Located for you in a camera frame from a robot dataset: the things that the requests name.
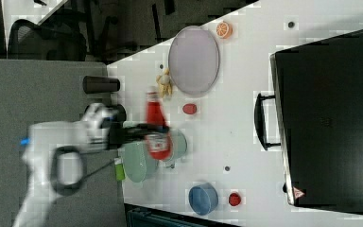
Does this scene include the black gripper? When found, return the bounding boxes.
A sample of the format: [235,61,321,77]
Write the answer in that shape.
[107,122,169,149]

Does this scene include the grey round plate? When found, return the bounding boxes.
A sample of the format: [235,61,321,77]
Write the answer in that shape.
[168,26,220,96]

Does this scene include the green plastic strainer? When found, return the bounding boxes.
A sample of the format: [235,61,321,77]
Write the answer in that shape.
[119,138,159,183]

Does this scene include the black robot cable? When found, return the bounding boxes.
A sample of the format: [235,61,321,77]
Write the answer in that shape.
[81,159,116,183]

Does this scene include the green mug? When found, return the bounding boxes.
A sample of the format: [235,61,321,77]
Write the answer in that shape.
[164,130,187,168]

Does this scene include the black office chair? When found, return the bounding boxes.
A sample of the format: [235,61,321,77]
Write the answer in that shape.
[7,19,87,61]

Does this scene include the orange slice toy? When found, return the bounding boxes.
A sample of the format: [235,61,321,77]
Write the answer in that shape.
[216,22,233,39]

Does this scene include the blue cup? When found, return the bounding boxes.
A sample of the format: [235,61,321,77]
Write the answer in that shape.
[188,183,218,216]

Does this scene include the yellow plush banana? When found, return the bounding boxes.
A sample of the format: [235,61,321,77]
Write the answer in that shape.
[156,68,173,97]

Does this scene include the red plush strawberry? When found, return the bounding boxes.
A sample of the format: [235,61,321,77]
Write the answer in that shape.
[228,192,242,206]

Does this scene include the red plush ketchup bottle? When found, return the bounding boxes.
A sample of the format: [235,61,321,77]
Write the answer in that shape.
[146,87,172,160]

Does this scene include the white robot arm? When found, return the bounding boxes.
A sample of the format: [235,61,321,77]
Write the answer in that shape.
[12,103,169,227]

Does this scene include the dark grey cup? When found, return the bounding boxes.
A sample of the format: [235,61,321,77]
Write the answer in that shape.
[82,76,120,94]

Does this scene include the green bottle white cap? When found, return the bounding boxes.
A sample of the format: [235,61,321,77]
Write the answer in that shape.
[114,158,125,181]

